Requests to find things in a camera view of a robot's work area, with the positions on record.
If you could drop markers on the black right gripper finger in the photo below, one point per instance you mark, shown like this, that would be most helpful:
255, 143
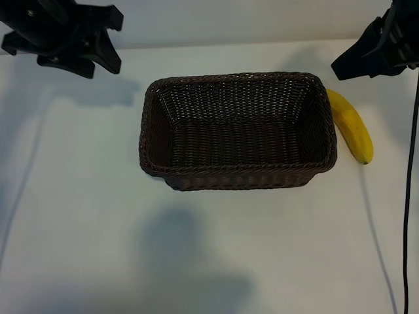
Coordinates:
389, 71
366, 55

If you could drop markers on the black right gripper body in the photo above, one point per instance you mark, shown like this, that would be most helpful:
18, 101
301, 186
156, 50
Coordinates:
407, 32

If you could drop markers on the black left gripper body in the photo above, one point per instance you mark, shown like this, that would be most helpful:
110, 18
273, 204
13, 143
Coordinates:
46, 26

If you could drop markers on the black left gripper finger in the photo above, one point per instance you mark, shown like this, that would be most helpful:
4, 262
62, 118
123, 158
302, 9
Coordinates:
72, 67
106, 49

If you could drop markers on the yellow banana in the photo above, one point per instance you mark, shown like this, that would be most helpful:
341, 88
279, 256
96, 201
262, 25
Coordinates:
357, 137

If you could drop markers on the dark brown wicker basket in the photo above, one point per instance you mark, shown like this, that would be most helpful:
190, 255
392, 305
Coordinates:
229, 147

